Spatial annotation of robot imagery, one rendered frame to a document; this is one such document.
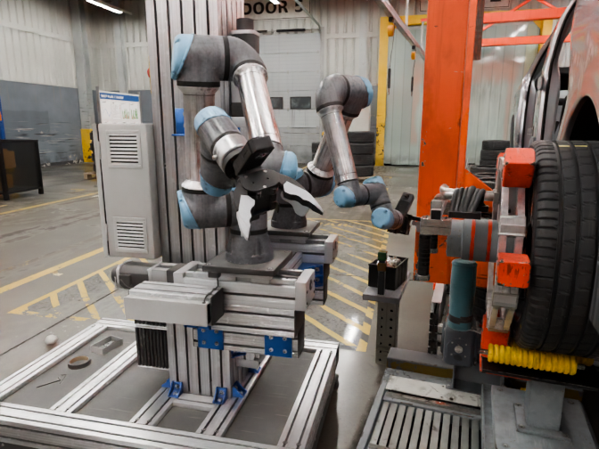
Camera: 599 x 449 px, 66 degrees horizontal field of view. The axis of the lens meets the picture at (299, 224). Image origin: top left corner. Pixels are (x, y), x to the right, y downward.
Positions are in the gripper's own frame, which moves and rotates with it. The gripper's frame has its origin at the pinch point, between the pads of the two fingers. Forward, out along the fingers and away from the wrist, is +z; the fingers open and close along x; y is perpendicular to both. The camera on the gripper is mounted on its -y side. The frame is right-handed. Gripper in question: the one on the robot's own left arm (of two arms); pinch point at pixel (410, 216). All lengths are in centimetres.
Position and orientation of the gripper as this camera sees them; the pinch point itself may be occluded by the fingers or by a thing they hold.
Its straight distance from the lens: 197.7
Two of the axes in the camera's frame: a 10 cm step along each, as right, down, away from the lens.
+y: -2.0, 9.7, 1.0
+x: 8.4, 2.3, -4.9
